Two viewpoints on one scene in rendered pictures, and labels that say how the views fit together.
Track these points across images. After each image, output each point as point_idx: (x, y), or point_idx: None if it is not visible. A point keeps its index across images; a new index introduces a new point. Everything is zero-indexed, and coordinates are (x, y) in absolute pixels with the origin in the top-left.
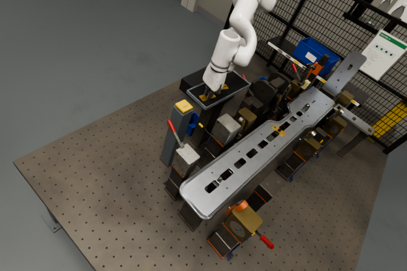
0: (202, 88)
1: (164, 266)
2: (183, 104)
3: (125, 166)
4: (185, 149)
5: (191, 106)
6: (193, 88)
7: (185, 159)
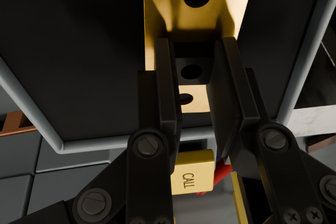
0: (30, 26)
1: (327, 51)
2: (173, 182)
3: None
4: (293, 122)
5: (208, 165)
6: (34, 103)
7: (313, 134)
